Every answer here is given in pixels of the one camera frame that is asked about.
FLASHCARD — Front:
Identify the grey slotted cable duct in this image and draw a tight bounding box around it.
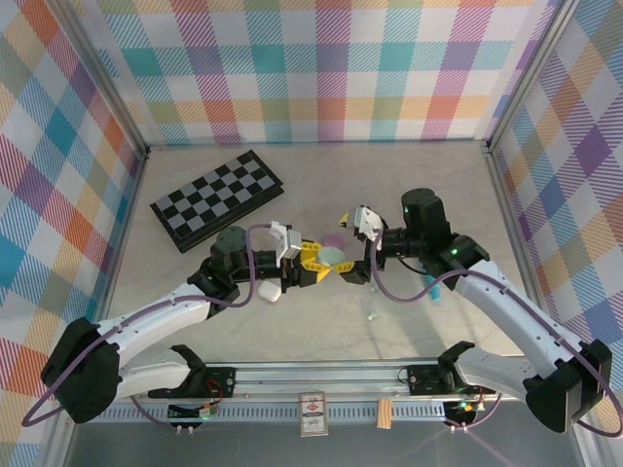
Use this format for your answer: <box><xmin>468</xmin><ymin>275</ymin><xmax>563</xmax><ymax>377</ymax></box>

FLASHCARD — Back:
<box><xmin>77</xmin><ymin>402</ymin><xmax>452</xmax><ymax>423</ymax></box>

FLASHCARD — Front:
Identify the black grey folding chessboard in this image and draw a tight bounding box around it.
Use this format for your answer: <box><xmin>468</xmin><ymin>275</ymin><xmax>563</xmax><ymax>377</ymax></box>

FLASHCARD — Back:
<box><xmin>149</xmin><ymin>149</ymin><xmax>285</xmax><ymax>254</ymax></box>

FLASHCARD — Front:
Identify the aluminium frame post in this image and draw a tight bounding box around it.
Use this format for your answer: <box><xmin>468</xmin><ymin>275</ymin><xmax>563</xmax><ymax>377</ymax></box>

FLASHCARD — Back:
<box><xmin>481</xmin><ymin>0</ymin><xmax>588</xmax><ymax>155</ymax></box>
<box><xmin>46</xmin><ymin>0</ymin><xmax>151</xmax><ymax>158</ymax></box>

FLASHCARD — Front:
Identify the white earbud case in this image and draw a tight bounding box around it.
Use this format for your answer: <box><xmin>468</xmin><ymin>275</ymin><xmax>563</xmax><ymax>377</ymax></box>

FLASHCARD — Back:
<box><xmin>257</xmin><ymin>280</ymin><xmax>282</xmax><ymax>304</ymax></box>

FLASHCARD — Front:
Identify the teal plastic tube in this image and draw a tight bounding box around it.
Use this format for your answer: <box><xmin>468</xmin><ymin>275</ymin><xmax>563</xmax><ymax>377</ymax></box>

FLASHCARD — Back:
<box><xmin>421</xmin><ymin>274</ymin><xmax>444</xmax><ymax>303</ymax></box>

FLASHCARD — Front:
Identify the aluminium frame side rail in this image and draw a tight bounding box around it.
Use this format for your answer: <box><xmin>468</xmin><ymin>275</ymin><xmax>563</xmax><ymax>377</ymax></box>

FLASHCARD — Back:
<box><xmin>484</xmin><ymin>143</ymin><xmax>623</xmax><ymax>467</ymax></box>
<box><xmin>41</xmin><ymin>148</ymin><xmax>150</xmax><ymax>467</ymax></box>

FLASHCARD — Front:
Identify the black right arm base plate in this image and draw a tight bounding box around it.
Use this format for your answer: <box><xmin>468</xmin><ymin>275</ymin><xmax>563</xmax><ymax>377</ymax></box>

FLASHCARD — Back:
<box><xmin>406</xmin><ymin>363</ymin><xmax>442</xmax><ymax>396</ymax></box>

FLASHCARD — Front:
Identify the playing card box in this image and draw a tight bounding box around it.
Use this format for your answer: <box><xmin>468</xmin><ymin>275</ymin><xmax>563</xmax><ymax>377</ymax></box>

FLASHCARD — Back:
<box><xmin>298</xmin><ymin>390</ymin><xmax>328</xmax><ymax>438</ymax></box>

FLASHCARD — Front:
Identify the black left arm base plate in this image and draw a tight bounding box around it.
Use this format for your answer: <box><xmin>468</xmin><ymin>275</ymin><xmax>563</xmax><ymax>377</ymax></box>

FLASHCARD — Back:
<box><xmin>202</xmin><ymin>367</ymin><xmax>238</xmax><ymax>398</ymax></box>

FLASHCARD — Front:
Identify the aluminium mounting rail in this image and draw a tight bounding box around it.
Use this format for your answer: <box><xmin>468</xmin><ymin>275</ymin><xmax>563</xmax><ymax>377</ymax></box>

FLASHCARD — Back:
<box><xmin>96</xmin><ymin>359</ymin><xmax>536</xmax><ymax>405</ymax></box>

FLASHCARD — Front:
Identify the black controller board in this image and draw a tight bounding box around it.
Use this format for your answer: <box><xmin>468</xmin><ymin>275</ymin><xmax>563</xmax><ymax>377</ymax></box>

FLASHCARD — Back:
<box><xmin>443</xmin><ymin>397</ymin><xmax>484</xmax><ymax>425</ymax></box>
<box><xmin>167</xmin><ymin>401</ymin><xmax>219</xmax><ymax>423</ymax></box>

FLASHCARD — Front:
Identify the mint green earbud case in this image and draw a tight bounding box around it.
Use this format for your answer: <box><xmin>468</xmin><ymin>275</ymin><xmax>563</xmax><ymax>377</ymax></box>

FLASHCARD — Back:
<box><xmin>315</xmin><ymin>245</ymin><xmax>348</xmax><ymax>269</ymax></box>

